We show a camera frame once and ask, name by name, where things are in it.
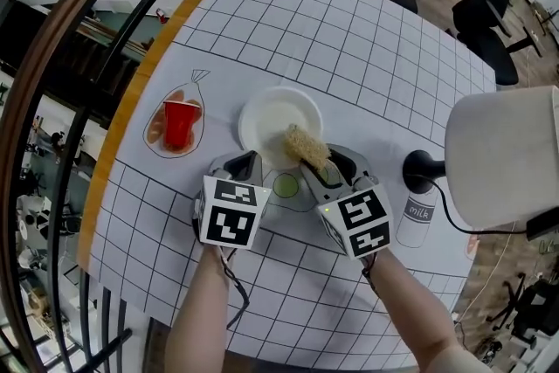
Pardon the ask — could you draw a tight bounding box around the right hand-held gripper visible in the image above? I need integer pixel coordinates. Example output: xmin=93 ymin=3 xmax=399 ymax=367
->
xmin=299 ymin=143 xmax=392 ymax=261

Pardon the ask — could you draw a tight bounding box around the person's left forearm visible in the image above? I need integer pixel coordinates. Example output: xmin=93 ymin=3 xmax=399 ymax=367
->
xmin=164 ymin=246 xmax=232 ymax=373

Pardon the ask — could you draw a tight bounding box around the white round plate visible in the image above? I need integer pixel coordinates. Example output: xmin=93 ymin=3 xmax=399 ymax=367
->
xmin=238 ymin=86 xmax=324 ymax=170

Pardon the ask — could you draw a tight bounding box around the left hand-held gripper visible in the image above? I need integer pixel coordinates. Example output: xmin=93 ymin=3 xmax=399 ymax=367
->
xmin=194 ymin=149 xmax=273 ymax=252

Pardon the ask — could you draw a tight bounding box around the red plastic cup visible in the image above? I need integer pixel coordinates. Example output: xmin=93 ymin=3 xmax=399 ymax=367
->
xmin=162 ymin=99 xmax=204 ymax=148

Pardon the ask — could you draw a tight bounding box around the beige fibrous loofah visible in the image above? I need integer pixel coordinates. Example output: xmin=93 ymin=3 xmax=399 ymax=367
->
xmin=281 ymin=122 xmax=332 ymax=170

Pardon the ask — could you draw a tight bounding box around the person's right forearm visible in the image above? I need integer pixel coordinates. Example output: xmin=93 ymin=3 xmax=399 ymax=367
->
xmin=360 ymin=251 xmax=464 ymax=373

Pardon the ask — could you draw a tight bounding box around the white shade table lamp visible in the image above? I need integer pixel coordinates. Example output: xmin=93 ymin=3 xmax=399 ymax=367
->
xmin=402 ymin=85 xmax=559 ymax=231

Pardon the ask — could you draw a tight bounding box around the black swivel chair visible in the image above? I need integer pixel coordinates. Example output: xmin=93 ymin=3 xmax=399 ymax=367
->
xmin=485 ymin=273 xmax=559 ymax=349

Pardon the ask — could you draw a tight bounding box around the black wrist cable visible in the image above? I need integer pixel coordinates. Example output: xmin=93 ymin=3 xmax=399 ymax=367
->
xmin=361 ymin=252 xmax=382 ymax=298
xmin=217 ymin=246 xmax=251 ymax=333

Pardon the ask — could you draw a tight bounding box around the black lamp cable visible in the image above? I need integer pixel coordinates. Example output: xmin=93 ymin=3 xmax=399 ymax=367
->
xmin=430 ymin=181 xmax=559 ymax=242

